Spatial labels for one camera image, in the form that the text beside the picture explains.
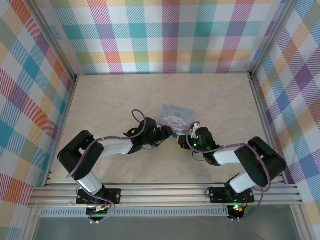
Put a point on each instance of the light blue cartoon diary box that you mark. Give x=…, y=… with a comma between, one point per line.
x=177, y=116

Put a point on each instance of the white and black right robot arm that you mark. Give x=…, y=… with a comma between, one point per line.
x=225, y=157

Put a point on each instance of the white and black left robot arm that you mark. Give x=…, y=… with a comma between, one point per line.
x=115, y=147

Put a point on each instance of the aluminium side rail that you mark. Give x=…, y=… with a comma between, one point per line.
x=265, y=117
x=61, y=130

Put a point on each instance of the aluminium frame post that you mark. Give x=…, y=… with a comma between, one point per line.
x=272, y=37
x=53, y=37

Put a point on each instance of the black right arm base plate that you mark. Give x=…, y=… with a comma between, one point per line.
x=217, y=193

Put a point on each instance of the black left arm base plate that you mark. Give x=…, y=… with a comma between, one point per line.
x=113, y=195

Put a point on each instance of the aluminium mounting rail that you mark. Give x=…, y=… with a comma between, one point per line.
x=162, y=193

